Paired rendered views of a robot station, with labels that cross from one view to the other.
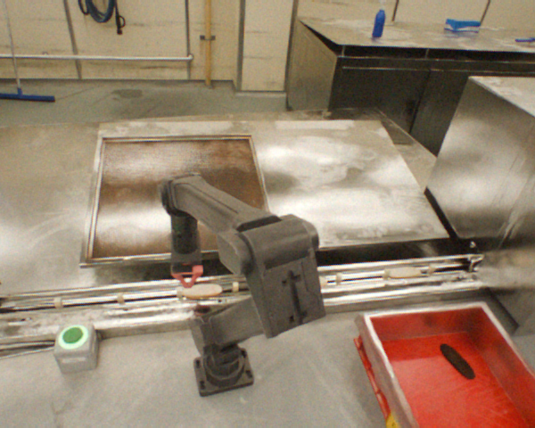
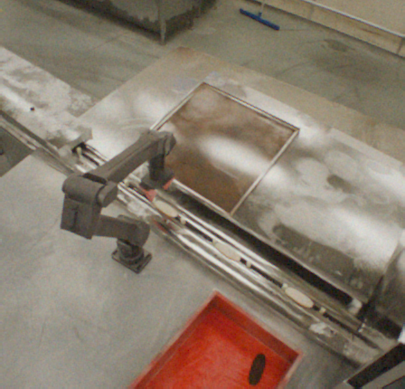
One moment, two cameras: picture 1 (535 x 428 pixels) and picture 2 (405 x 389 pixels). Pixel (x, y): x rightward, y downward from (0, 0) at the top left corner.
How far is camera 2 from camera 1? 0.70 m
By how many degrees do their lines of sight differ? 36
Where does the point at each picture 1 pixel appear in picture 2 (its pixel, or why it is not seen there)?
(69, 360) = not seen: hidden behind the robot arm
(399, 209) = (351, 255)
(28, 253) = (120, 131)
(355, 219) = (306, 237)
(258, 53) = not seen: outside the picture
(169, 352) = not seen: hidden behind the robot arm
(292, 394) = (148, 295)
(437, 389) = (221, 367)
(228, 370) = (123, 254)
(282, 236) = (82, 188)
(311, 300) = (83, 226)
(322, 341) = (196, 288)
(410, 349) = (238, 337)
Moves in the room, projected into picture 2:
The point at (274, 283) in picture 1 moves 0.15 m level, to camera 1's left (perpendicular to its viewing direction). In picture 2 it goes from (68, 206) to (42, 166)
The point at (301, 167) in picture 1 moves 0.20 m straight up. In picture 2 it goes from (312, 174) to (327, 134)
